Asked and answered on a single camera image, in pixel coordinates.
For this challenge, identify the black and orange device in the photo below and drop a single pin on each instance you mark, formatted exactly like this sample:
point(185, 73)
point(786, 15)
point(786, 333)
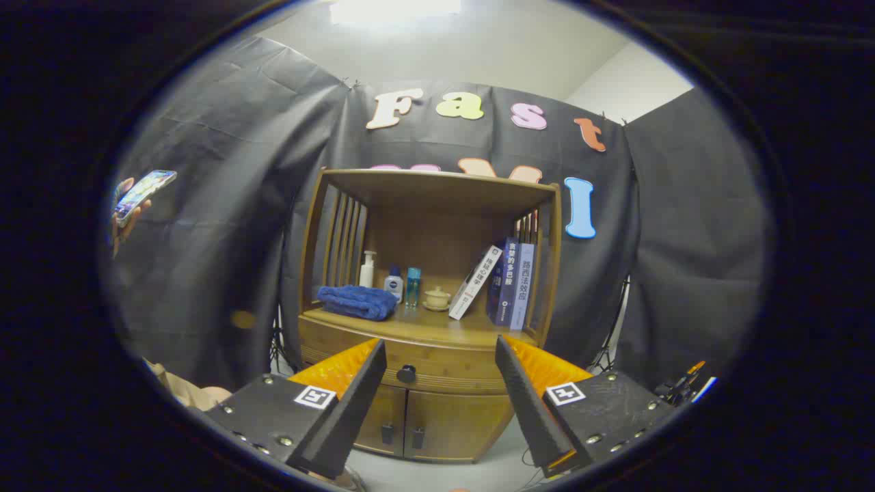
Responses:
point(680, 386)

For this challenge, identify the white bottle with blue cap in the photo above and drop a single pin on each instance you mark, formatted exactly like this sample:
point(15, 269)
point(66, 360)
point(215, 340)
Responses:
point(393, 285)

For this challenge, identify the wooden cabinet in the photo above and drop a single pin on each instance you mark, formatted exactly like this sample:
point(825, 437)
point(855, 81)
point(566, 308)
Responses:
point(437, 225)

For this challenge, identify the beige saucer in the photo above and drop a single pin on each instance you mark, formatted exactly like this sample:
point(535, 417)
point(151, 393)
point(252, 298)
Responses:
point(436, 309)

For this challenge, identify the dark blue book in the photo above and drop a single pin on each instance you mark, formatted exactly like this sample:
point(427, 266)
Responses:
point(506, 287)

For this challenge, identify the black backdrop stand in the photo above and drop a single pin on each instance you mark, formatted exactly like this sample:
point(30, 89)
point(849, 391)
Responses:
point(607, 348)
point(277, 342)

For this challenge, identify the beige lidded teacup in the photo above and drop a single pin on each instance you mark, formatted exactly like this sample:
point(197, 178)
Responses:
point(437, 297)

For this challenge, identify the white pump bottle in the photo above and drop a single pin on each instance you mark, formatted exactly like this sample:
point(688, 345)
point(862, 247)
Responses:
point(367, 273)

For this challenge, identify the wooden countertop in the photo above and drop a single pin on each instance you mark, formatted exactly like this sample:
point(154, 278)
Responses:
point(437, 324)

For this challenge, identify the folded blue towel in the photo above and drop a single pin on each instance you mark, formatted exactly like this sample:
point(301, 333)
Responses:
point(355, 302)

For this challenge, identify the light blue book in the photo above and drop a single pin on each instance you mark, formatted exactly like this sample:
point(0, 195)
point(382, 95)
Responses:
point(523, 287)

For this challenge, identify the smartphone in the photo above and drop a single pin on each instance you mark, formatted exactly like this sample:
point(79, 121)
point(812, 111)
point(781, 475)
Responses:
point(143, 195)

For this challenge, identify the clear blue bottle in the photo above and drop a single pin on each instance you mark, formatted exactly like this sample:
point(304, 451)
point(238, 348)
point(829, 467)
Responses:
point(413, 287)

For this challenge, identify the white book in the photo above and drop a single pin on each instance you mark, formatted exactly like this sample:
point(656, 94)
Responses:
point(475, 283)

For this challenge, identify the wooden cabinet door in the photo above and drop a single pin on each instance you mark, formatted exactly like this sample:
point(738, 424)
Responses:
point(458, 424)
point(389, 417)

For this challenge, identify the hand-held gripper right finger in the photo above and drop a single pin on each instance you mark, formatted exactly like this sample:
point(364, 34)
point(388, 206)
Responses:
point(526, 403)

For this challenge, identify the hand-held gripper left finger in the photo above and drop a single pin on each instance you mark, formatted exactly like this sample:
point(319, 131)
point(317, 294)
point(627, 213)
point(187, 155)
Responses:
point(355, 403)

